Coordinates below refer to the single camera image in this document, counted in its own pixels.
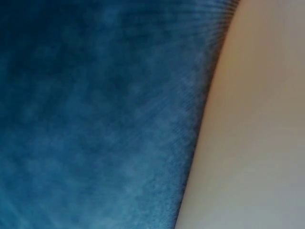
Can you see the person's right hand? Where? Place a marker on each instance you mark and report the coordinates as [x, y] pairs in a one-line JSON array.
[[257, 124]]

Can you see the person's legs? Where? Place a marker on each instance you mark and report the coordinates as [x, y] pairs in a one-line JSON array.
[[95, 114]]

